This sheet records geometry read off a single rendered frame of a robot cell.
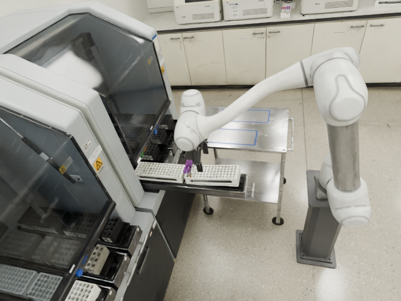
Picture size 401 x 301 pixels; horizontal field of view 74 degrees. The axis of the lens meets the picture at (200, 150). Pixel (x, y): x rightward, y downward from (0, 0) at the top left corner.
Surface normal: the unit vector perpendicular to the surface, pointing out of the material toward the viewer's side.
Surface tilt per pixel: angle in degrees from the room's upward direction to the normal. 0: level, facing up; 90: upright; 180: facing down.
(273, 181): 0
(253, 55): 90
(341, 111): 84
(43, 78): 29
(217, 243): 0
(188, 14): 90
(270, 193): 0
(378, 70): 90
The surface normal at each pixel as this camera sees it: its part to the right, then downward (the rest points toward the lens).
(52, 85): 0.34, -0.61
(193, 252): -0.15, -0.73
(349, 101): -0.17, 0.62
